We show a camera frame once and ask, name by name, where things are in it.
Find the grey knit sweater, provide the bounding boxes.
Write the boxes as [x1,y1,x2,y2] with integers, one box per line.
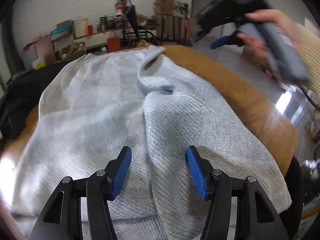
[11,46,292,239]

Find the beige sleeved forearm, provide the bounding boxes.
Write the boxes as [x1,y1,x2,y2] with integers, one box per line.
[296,23,320,96]

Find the person's right hand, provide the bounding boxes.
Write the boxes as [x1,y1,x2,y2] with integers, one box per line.
[236,9,302,59]

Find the brown cardboard boxes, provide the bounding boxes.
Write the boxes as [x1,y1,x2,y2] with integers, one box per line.
[153,0,175,16]

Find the black wheeled cart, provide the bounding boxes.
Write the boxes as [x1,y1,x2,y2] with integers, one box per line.
[114,0,162,49]

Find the orange paper bag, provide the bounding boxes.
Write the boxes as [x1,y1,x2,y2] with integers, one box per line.
[107,31,121,53]

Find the black garment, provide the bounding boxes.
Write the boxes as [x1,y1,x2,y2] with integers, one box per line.
[1,61,69,150]

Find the pink suitcase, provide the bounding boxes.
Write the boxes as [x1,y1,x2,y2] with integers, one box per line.
[35,35,56,65]

